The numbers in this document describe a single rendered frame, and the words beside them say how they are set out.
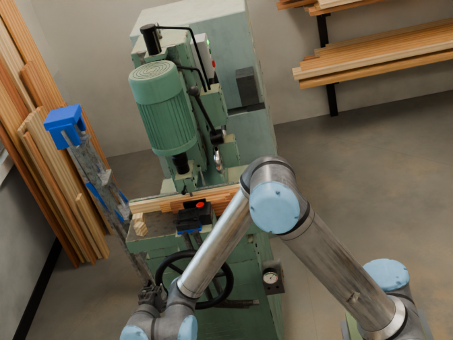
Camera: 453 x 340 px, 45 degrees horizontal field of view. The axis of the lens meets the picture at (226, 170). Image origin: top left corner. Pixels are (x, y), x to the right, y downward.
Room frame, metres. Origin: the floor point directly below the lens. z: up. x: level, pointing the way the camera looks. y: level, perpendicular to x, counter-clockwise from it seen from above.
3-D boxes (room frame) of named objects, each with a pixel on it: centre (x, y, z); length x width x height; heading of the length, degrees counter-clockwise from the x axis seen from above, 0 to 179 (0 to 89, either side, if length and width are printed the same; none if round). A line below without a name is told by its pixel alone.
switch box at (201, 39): (2.13, -0.03, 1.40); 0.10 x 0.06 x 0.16; 171
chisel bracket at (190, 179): (1.86, 0.16, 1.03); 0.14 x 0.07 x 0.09; 171
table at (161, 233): (1.73, 0.15, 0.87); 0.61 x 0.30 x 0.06; 81
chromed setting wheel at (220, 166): (1.95, 0.02, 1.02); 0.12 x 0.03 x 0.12; 171
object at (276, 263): (1.66, -0.07, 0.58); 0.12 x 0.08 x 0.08; 171
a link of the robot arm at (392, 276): (1.19, -0.38, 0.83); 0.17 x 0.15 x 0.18; 169
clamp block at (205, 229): (1.64, 0.17, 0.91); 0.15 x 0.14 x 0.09; 81
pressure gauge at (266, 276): (1.59, -0.06, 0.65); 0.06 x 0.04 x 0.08; 81
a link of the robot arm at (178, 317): (1.16, 0.27, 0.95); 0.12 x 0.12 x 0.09; 79
